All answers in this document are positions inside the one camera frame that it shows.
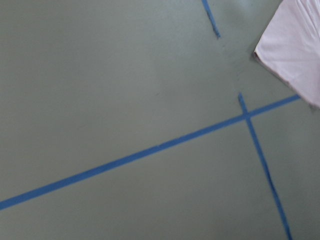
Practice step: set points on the pink Snoopy t-shirt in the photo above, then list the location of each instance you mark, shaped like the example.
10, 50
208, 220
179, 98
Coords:
290, 47

